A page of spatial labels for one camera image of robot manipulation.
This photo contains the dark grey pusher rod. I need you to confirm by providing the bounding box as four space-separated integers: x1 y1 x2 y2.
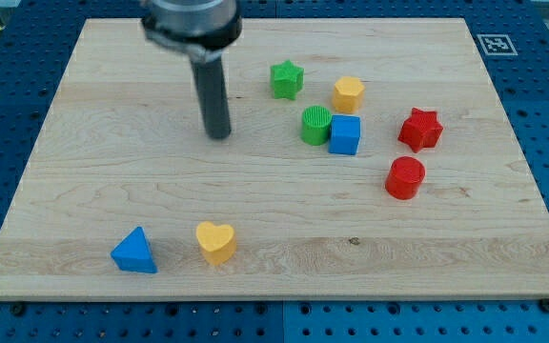
191 50 232 140

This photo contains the red star block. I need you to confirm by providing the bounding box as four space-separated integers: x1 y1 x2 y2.
397 108 444 153

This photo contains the yellow heart block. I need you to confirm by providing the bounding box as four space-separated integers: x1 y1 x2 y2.
195 221 237 266

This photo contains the yellow hexagon block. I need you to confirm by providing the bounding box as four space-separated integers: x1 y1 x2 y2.
332 76 365 114

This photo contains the white fiducial marker tag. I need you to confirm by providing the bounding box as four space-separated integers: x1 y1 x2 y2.
478 33 518 56

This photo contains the blue triangle block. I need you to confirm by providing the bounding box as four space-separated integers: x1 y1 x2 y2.
110 227 158 273

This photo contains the green cylinder block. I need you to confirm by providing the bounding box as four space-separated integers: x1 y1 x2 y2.
300 106 333 146

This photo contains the green star block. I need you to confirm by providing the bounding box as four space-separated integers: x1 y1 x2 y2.
270 60 304 100

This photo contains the wooden board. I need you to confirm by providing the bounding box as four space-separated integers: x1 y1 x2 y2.
0 18 549 302

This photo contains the red cylinder block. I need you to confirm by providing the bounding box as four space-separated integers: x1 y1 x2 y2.
385 156 426 200

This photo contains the blue cube block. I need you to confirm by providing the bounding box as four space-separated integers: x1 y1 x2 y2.
328 114 361 155

